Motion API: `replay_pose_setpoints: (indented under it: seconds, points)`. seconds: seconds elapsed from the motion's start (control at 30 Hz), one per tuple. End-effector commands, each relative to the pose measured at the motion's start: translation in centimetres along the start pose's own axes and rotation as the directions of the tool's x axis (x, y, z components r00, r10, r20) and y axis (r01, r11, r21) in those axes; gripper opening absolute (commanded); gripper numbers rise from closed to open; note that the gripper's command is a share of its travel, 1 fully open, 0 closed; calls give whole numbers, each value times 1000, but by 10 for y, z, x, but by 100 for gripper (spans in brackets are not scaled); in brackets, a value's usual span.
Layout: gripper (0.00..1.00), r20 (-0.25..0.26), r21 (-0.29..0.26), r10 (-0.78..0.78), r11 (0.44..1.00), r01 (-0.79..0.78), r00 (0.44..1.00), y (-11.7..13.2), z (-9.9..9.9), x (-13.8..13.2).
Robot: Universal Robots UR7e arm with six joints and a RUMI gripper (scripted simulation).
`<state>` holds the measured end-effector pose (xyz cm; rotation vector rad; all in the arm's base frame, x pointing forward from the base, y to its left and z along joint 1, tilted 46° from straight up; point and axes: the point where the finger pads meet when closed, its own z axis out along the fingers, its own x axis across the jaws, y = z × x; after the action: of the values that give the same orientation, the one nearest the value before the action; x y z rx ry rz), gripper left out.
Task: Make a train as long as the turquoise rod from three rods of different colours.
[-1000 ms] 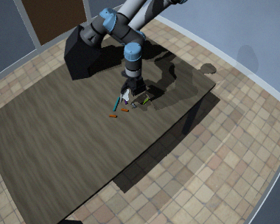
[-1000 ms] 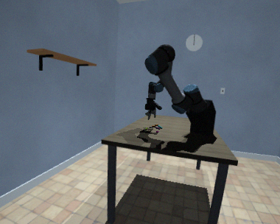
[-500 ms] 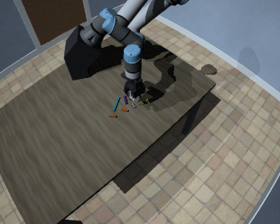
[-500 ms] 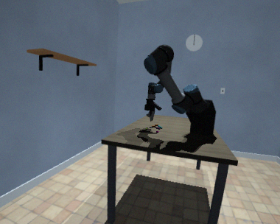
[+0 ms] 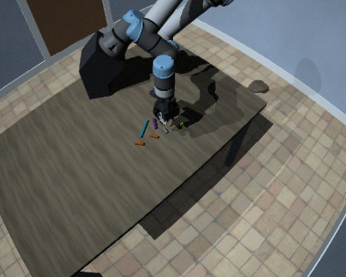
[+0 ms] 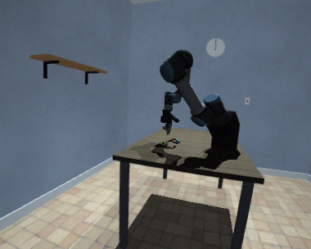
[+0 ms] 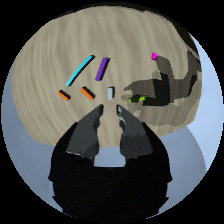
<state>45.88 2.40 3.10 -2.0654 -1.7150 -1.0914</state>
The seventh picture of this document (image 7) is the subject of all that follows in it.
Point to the orange rod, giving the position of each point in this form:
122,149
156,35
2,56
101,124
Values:
63,95
86,93

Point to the turquoise rod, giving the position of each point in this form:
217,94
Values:
80,67

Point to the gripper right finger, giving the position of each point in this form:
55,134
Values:
140,142

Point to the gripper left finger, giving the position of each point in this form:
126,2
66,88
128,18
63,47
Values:
79,141

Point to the purple rod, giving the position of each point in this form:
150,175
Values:
100,70

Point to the magenta rod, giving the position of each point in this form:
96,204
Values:
154,55

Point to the lime green rod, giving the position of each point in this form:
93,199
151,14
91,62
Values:
137,98

